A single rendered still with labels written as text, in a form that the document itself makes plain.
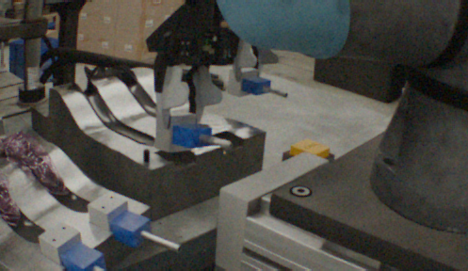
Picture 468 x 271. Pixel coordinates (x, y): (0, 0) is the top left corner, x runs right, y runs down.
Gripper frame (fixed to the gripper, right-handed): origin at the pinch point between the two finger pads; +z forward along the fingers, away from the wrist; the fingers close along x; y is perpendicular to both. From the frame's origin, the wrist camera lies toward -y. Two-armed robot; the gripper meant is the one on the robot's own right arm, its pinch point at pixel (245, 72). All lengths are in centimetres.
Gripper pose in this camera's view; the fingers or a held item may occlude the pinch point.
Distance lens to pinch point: 102.6
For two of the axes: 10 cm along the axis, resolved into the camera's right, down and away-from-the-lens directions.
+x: 6.8, -2.2, 7.1
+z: -0.7, 9.3, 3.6
